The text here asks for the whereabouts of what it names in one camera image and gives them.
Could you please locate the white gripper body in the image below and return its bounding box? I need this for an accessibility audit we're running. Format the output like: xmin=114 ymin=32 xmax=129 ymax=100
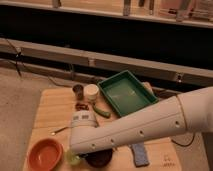
xmin=71 ymin=110 xmax=98 ymax=128

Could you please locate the green plastic tray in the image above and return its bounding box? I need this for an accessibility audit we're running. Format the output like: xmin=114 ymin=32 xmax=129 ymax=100
xmin=98 ymin=70 xmax=158 ymax=117

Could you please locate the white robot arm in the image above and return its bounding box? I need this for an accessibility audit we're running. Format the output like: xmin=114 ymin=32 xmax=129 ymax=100
xmin=70 ymin=86 xmax=213 ymax=155

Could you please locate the purple bowl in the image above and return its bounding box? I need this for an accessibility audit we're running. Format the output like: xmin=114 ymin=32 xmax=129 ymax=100
xmin=85 ymin=149 xmax=113 ymax=168

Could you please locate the orange bowl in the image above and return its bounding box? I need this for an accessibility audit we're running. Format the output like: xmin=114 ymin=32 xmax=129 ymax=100
xmin=27 ymin=138 xmax=63 ymax=171

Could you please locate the brown grape cluster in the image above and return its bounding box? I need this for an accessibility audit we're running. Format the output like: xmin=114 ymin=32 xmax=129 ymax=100
xmin=75 ymin=103 xmax=89 ymax=111

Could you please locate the green cucumber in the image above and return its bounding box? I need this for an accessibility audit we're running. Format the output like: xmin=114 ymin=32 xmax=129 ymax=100
xmin=93 ymin=105 xmax=111 ymax=118

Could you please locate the white cylindrical cup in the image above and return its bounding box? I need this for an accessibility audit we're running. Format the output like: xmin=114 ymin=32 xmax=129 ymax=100
xmin=84 ymin=84 xmax=99 ymax=101

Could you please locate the small metal cup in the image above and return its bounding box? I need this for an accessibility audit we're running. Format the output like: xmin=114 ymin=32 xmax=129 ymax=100
xmin=73 ymin=84 xmax=84 ymax=100

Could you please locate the grey blue cloth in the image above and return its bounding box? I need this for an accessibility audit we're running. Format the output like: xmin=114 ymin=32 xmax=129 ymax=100
xmin=130 ymin=143 xmax=149 ymax=167

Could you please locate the black cable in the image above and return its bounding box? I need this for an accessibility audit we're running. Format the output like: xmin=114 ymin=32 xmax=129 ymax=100
xmin=171 ymin=133 xmax=196 ymax=148

